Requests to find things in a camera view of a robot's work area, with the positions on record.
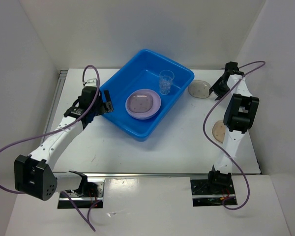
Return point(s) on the grey translucent speckled dish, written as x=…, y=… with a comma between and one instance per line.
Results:
x=139, y=103

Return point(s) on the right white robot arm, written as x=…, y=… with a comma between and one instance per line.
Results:
x=238, y=119

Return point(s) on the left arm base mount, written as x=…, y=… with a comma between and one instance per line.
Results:
x=93, y=194

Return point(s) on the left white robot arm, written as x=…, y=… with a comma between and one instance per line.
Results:
x=33, y=174

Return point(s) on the aluminium rail front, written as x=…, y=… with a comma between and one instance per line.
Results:
x=138, y=175

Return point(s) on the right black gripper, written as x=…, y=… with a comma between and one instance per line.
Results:
x=215, y=88

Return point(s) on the aluminium rail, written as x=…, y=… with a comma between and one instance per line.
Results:
x=57, y=94
x=138, y=175

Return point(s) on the blue round plate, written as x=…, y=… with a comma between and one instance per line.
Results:
x=142, y=116

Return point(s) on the clear plastic cup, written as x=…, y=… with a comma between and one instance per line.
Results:
x=165, y=87
x=166, y=75

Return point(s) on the purple round plate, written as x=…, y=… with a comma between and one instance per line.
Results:
x=156, y=99

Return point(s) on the clear translucent dish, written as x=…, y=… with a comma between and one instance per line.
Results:
x=199, y=89

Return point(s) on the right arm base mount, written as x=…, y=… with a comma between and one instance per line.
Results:
x=202, y=196

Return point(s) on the aluminium rail left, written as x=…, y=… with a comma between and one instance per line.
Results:
x=57, y=94

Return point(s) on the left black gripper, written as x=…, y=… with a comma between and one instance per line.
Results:
x=108, y=105

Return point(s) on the blue plastic bin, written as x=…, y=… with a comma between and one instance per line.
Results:
x=142, y=72

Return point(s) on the pink translucent dish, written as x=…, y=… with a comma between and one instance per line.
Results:
x=218, y=131

